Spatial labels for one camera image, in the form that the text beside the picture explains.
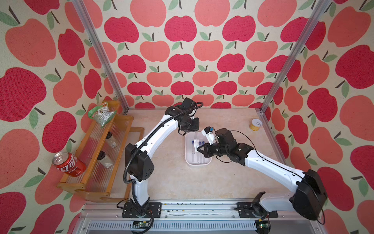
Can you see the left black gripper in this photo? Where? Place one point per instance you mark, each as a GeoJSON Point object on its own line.
{"type": "Point", "coordinates": [195, 127]}

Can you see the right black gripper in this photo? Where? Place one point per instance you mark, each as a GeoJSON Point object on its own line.
{"type": "Point", "coordinates": [206, 152]}

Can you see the white rectangular tray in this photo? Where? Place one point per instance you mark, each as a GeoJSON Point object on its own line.
{"type": "Point", "coordinates": [189, 137]}

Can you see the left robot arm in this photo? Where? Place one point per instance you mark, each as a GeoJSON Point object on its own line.
{"type": "Point", "coordinates": [138, 157]}

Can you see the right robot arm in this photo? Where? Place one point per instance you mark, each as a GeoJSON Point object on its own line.
{"type": "Point", "coordinates": [307, 193]}

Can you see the yellow white can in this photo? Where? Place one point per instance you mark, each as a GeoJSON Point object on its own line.
{"type": "Point", "coordinates": [255, 124]}

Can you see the glass spice jar upper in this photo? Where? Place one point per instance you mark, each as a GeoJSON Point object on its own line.
{"type": "Point", "coordinates": [111, 141]}

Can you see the glass spice jar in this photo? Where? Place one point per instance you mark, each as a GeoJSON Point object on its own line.
{"type": "Point", "coordinates": [104, 159]}
{"type": "Point", "coordinates": [111, 141]}

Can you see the green snack bag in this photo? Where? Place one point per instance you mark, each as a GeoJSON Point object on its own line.
{"type": "Point", "coordinates": [102, 114]}

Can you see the wooden shelf rack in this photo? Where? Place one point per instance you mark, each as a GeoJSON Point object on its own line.
{"type": "Point", "coordinates": [96, 184]}

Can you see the glass spice jar lower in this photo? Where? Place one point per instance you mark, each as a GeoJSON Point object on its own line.
{"type": "Point", "coordinates": [104, 159]}

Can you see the red cola can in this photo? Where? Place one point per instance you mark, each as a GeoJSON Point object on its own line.
{"type": "Point", "coordinates": [69, 164]}

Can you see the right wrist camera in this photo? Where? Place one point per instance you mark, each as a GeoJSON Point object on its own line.
{"type": "Point", "coordinates": [222, 136]}

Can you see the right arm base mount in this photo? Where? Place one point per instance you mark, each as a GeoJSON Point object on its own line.
{"type": "Point", "coordinates": [253, 210]}

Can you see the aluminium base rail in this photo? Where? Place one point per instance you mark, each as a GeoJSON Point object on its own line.
{"type": "Point", "coordinates": [222, 216]}

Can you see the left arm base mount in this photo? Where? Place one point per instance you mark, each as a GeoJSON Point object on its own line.
{"type": "Point", "coordinates": [141, 210]}

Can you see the left aluminium frame post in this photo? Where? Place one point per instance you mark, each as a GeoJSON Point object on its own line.
{"type": "Point", "coordinates": [101, 53]}

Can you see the aluminium frame post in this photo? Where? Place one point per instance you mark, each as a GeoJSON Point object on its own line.
{"type": "Point", "coordinates": [101, 53]}
{"type": "Point", "coordinates": [311, 23]}

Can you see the right aluminium frame post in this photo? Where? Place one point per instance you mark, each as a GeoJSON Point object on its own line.
{"type": "Point", "coordinates": [311, 23]}

